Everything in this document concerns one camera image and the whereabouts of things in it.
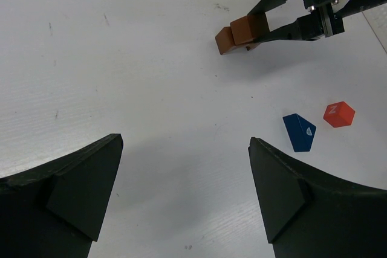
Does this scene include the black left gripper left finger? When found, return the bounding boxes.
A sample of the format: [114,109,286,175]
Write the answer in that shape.
[1,134,123,257]

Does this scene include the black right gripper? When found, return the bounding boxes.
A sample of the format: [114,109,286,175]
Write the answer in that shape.
[247,0,386,43]

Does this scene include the red cube wood block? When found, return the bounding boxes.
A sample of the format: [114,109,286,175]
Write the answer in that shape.
[323,102,356,128]

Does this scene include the brown arch wood block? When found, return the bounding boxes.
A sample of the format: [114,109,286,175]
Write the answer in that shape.
[215,27,259,55]

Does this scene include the brown wedge wood block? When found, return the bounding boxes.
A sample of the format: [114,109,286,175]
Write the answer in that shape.
[230,14,270,45]

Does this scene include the blue triangle wood block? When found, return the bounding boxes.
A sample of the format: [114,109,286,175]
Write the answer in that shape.
[282,114,316,152]

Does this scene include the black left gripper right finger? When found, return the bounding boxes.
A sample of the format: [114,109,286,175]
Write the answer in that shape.
[249,137,386,257]

